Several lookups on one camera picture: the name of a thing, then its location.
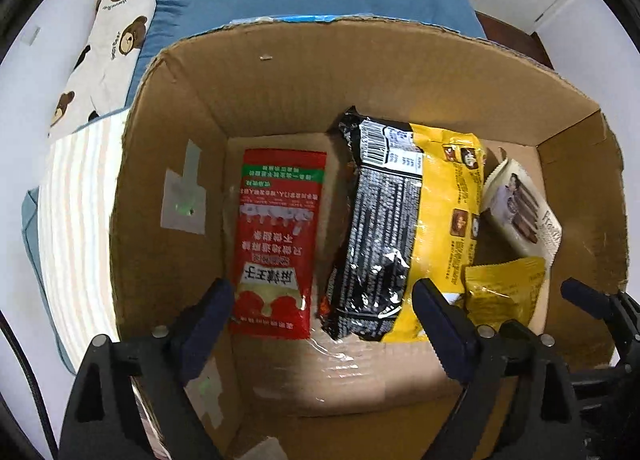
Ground small yellow snack packet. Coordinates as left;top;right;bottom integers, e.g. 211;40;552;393
462;256;548;336

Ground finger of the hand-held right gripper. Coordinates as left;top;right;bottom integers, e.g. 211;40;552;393
560;278;640;370
569;366;640;423

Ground teal cloth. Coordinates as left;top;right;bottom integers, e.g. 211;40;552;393
21;187;76;375

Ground red snack packet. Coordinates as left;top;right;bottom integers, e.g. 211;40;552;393
229;148;328;341

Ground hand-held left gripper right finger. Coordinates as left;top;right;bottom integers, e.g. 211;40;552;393
411;277;588;460

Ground white wafer packet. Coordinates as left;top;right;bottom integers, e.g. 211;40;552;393
481;147;563;271

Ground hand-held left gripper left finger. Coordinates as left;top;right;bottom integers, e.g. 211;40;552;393
60;277;236;460

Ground striped blanket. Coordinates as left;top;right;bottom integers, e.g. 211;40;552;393
37;110;131;371

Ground black cable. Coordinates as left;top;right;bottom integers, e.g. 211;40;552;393
0;315;57;460

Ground cardboard box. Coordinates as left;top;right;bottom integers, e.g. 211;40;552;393
109;15;628;460

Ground black and yellow snack packet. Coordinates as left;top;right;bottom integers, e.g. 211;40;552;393
317;106;488;343

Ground bear print pillow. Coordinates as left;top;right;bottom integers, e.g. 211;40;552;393
47;0;161;141

